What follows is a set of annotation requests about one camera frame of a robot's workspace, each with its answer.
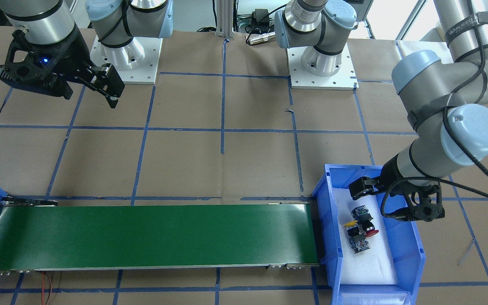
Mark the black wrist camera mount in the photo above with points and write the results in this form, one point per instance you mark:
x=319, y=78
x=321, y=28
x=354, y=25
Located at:
x=422, y=195

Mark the green conveyor belt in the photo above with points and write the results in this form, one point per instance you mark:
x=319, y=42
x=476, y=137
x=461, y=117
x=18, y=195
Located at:
x=156, y=237

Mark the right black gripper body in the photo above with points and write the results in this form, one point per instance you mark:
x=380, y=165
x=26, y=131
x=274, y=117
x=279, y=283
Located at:
x=71, y=56

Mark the red push button switch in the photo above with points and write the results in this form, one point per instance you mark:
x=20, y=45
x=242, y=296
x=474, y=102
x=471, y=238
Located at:
x=363, y=217

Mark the black power adapter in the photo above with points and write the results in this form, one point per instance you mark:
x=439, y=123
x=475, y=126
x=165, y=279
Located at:
x=260, y=17

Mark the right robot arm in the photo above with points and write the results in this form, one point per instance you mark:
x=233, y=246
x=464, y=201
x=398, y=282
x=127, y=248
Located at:
x=44, y=21

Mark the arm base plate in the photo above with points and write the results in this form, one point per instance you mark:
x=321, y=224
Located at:
x=136, y=63
x=310, y=69

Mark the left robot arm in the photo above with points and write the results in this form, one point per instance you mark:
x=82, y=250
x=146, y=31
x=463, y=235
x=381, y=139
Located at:
x=446, y=105

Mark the aluminium frame post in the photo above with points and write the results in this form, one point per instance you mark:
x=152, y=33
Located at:
x=225, y=10

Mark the yellow push button switch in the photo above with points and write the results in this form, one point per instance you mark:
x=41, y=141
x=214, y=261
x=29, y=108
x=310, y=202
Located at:
x=357, y=240

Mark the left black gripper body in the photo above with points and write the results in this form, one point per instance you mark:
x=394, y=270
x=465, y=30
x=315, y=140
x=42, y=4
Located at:
x=389, y=174

